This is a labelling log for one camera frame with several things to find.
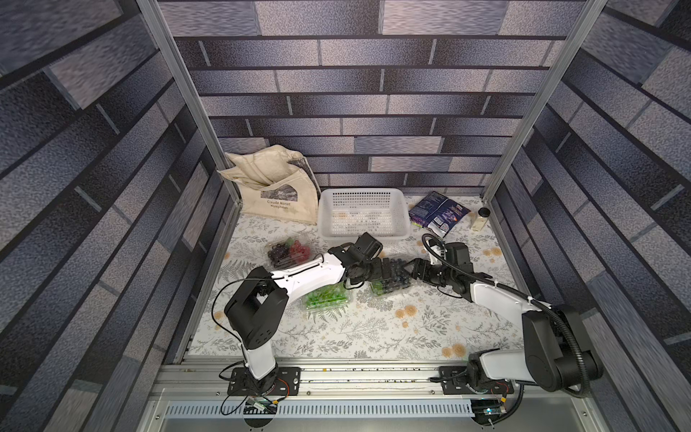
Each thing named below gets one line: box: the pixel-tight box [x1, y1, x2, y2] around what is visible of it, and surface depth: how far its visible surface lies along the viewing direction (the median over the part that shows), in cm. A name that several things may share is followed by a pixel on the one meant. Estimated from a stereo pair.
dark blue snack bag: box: [408, 190, 472, 238], surface depth 111 cm
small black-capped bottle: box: [471, 207, 491, 232], surface depth 106 cm
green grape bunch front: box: [305, 286, 334, 310], surface depth 85 cm
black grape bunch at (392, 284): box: [382, 277, 412, 294], surface depth 88 cm
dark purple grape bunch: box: [267, 243, 289, 269], surface depth 97 cm
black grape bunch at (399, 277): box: [382, 258, 412, 292], surface depth 89 cm
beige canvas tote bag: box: [216, 144, 322, 225], surface depth 106 cm
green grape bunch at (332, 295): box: [311, 281, 350, 308], surface depth 86 cm
